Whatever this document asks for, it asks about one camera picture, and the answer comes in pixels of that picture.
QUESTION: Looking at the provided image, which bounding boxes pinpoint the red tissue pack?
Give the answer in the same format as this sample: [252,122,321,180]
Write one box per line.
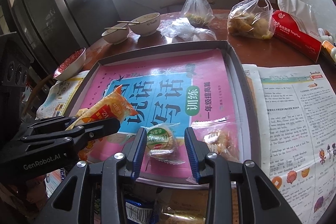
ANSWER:
[272,0,322,62]

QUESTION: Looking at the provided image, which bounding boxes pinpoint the clear packet crispy cake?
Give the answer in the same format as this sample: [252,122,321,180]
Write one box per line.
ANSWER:
[158,206,205,224]

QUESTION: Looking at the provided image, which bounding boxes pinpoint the tied clear plastic bag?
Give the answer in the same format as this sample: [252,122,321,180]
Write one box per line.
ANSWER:
[181,0,214,28]

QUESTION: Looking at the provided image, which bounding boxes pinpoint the small white bowl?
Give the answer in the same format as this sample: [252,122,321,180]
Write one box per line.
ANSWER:
[101,23,129,44]

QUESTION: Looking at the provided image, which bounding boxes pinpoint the clear packet dried snack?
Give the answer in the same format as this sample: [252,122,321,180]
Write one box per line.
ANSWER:
[191,118,240,162]

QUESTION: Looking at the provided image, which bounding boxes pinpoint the dark refrigerator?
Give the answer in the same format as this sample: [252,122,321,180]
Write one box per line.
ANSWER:
[10,0,120,76]

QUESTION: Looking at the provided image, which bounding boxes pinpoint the blue biscuit packet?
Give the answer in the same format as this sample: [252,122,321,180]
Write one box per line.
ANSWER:
[125,199,157,224]

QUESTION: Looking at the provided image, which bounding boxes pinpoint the left newspaper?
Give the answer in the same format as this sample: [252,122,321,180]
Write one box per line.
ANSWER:
[36,71,89,119]

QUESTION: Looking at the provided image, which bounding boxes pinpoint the pink workbook in tray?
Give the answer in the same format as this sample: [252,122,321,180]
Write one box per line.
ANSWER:
[82,50,242,180]

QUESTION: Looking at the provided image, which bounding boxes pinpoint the crumpled clear plastic wrap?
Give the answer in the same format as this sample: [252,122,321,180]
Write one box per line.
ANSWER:
[161,18,217,42]

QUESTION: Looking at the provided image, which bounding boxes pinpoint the orange bread snack packet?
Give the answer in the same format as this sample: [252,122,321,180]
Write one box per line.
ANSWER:
[66,85,138,130]

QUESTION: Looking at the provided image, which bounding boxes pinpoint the red patterned white bowl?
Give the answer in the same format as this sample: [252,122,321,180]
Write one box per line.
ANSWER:
[53,48,86,81]

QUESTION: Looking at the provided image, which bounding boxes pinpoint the white medicine bottles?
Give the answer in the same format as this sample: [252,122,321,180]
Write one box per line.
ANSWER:
[318,28,334,44]

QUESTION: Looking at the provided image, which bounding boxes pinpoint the chopsticks on large bowl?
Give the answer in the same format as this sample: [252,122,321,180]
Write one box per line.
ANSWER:
[117,20,141,24]

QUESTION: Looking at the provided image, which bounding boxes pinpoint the large white bowl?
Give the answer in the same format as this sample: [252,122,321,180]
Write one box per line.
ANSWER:
[128,12,161,36]

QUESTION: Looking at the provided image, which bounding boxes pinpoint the plastic bag of fried food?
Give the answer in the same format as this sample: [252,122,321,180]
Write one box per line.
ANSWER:
[227,0,276,40]

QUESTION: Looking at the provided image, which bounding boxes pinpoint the grey cardboard tray box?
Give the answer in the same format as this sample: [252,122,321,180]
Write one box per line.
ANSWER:
[66,41,260,187]

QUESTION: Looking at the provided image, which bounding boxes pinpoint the newspaper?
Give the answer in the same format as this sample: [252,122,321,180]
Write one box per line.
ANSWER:
[243,64,335,223]
[36,71,89,119]

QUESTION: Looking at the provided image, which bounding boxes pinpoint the chopsticks on small bowl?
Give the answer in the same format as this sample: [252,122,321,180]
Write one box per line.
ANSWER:
[104,27,127,30]

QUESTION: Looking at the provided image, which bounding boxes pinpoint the right newspaper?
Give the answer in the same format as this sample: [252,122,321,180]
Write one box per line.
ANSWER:
[243,64,335,223]

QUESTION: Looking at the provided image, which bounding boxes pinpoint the green label round cookie packet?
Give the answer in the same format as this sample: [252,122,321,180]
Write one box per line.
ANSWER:
[144,123,185,165]

